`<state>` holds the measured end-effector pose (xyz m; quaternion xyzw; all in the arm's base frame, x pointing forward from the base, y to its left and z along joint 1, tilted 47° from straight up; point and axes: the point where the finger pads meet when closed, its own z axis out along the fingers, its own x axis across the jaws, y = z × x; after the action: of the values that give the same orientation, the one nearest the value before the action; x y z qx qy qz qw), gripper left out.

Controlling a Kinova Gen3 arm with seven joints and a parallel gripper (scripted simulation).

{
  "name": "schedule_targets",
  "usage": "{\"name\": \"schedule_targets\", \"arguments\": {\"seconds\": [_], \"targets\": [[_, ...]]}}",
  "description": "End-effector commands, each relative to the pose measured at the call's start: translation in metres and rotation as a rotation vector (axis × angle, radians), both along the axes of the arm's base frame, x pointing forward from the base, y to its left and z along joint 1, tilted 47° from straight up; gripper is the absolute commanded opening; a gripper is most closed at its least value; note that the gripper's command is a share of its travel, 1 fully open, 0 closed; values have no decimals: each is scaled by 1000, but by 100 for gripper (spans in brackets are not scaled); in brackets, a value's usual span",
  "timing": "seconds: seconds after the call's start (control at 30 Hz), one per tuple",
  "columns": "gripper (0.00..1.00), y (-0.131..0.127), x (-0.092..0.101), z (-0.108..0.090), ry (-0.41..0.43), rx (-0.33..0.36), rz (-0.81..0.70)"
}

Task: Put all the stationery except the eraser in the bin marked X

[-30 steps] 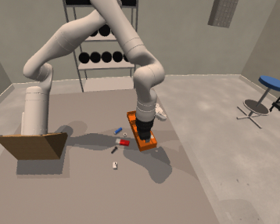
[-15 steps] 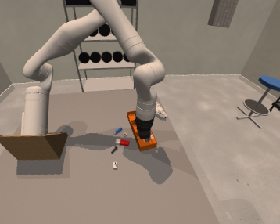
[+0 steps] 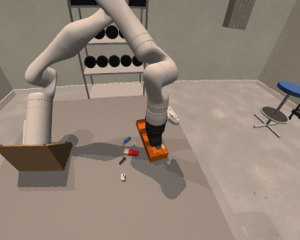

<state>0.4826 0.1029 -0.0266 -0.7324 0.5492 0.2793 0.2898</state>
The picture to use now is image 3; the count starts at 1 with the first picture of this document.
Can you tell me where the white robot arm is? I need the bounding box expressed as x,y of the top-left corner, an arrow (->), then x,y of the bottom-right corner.
23,0 -> 178,145

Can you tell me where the red and white eraser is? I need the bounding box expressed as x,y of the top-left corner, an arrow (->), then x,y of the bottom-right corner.
124,149 -> 139,156

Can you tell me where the orange rack of bins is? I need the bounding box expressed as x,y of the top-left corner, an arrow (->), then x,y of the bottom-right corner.
136,118 -> 168,163

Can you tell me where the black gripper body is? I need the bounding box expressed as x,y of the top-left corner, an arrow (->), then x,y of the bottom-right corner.
145,106 -> 179,147

